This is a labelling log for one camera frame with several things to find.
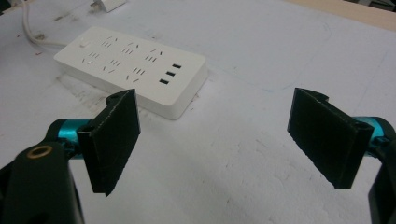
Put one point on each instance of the white power strip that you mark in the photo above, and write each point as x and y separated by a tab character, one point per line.
134	67

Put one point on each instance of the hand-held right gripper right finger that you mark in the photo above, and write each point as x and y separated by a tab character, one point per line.
327	137

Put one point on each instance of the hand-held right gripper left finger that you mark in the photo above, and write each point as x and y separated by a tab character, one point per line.
110	143

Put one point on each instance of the white plug adapter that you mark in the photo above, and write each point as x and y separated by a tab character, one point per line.
107	4

